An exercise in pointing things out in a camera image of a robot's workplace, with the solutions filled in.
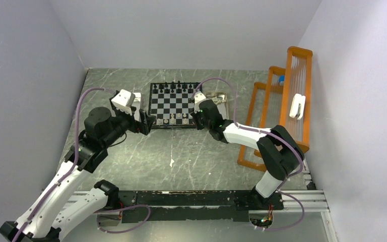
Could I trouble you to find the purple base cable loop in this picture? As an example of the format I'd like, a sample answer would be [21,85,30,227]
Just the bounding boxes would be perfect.
[96,202,152,234]

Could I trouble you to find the black white chess board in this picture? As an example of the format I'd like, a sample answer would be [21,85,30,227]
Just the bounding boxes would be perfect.
[148,93,195,129]

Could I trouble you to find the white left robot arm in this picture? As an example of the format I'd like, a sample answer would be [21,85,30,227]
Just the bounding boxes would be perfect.
[0,107,156,241]

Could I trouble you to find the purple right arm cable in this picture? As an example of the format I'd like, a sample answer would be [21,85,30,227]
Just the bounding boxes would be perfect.
[191,78,306,232]

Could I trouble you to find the orange wooden rack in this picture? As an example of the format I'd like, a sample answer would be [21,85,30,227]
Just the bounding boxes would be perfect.
[245,46,313,153]

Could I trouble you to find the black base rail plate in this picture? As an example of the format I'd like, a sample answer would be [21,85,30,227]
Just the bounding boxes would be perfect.
[118,190,284,223]

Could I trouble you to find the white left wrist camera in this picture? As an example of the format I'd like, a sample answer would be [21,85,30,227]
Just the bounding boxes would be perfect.
[110,89,136,115]

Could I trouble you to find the blue cap bottle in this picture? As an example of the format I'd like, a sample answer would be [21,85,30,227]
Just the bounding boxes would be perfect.
[278,75,285,86]

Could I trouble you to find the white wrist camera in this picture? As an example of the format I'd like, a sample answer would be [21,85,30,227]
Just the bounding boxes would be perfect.
[110,89,136,115]
[193,91,207,109]

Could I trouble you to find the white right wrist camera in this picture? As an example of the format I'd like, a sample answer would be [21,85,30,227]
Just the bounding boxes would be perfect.
[193,91,207,109]

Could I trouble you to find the yellow tray of white pieces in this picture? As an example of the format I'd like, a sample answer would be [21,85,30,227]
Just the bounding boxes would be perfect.
[205,92,229,119]

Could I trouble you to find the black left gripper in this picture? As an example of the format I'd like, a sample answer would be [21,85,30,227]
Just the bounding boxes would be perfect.
[102,105,156,147]

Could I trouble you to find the white clip object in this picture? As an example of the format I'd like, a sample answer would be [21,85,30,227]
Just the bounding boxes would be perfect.
[289,93,306,120]

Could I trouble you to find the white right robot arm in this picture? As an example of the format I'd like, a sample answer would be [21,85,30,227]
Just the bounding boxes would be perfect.
[191,99,304,209]

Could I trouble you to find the silver metal tray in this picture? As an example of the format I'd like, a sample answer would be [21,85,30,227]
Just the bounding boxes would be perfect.
[132,92,143,111]

